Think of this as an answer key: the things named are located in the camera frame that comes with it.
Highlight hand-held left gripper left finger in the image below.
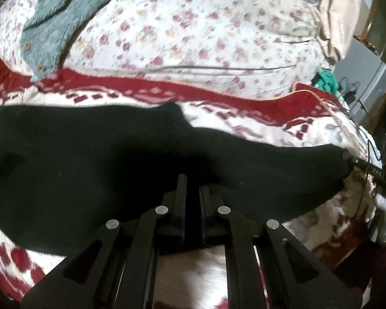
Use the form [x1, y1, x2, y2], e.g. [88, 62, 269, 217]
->
[21, 174, 189, 309]

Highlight white floral quilt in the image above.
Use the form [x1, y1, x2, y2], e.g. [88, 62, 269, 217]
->
[0, 0, 335, 99]

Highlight beige curtain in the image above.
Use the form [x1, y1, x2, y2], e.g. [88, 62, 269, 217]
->
[309, 0, 367, 65]

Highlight green cloth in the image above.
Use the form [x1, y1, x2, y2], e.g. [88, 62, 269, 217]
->
[313, 70, 338, 95]

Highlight red white patterned blanket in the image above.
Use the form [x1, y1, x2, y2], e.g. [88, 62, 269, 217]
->
[0, 55, 386, 309]

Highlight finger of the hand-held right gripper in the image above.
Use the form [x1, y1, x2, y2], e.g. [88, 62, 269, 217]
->
[343, 153, 386, 184]

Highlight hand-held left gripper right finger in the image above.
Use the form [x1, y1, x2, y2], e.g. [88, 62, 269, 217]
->
[198, 183, 362, 309]

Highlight teal fleece jacket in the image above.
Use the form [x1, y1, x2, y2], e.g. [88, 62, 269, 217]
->
[21, 0, 142, 82]

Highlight black pants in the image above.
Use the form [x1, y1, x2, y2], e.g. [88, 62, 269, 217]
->
[0, 102, 353, 256]

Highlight brown wooden frame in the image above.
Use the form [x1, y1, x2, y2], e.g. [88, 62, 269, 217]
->
[354, 0, 386, 58]

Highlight thin black cable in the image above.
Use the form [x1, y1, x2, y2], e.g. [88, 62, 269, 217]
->
[339, 77, 385, 184]

